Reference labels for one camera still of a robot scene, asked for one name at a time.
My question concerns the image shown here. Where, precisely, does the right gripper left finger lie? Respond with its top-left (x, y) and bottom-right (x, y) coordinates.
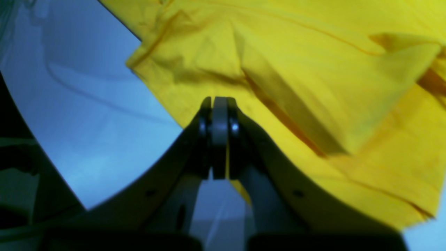
top-left (38, 97), bottom-right (212, 251)

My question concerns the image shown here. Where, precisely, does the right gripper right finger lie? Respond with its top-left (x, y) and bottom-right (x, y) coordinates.
top-left (220, 97), bottom-right (407, 251)

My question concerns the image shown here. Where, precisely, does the yellow T-shirt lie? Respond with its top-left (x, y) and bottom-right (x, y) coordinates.
top-left (101, 0), bottom-right (446, 230)

